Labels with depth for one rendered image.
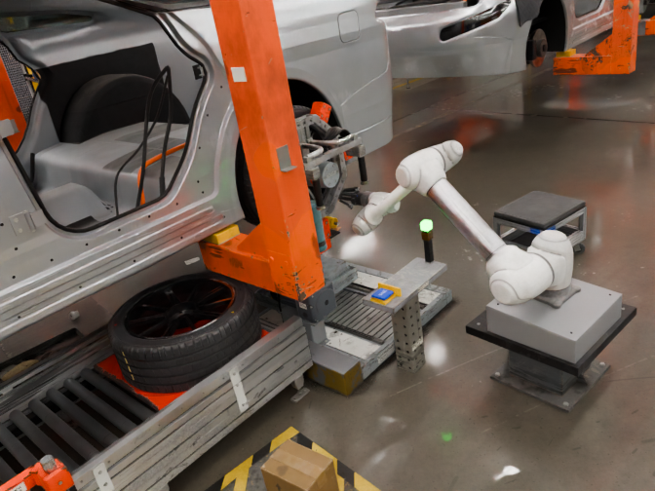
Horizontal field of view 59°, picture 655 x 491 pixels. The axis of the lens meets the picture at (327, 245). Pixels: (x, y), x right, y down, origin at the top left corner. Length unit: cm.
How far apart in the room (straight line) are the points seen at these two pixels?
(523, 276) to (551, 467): 71
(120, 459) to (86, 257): 77
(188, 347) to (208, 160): 85
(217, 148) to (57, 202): 95
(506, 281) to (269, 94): 111
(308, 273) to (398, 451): 80
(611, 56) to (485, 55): 131
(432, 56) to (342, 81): 199
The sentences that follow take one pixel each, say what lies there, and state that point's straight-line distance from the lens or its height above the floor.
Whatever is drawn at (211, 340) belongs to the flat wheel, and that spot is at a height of 47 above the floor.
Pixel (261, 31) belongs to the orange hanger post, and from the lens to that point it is 219.
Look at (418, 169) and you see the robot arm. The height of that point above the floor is 98.
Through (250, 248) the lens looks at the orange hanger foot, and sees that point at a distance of 261.
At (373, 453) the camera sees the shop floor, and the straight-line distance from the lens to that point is 247.
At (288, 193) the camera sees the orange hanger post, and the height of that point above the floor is 100.
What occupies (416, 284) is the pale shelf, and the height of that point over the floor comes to 45.
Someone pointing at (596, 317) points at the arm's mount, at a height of 41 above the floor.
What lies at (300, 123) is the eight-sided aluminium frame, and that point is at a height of 111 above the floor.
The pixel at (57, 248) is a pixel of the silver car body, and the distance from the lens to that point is 242.
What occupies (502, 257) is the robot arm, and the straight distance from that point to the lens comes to 229.
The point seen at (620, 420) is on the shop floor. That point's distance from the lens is 263.
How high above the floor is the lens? 176
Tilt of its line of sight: 25 degrees down
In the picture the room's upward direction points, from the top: 10 degrees counter-clockwise
